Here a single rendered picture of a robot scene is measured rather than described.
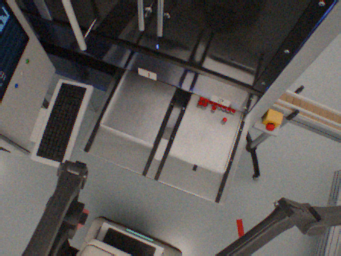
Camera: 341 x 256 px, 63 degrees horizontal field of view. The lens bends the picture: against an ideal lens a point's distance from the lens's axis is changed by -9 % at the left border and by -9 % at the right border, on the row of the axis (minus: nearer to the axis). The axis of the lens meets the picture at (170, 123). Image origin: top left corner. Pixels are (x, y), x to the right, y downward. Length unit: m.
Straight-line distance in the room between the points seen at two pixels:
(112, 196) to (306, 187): 1.49
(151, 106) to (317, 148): 1.61
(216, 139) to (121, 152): 0.44
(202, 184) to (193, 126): 0.27
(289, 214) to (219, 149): 0.63
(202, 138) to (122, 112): 0.39
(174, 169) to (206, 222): 0.96
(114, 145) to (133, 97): 0.25
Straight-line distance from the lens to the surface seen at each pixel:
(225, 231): 2.28
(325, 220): 0.99
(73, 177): 0.86
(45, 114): 1.61
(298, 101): 1.57
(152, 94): 1.46
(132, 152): 1.38
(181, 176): 1.36
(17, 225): 2.44
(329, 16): 0.80
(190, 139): 1.40
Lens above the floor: 2.22
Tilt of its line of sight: 72 degrees down
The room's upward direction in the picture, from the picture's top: 10 degrees clockwise
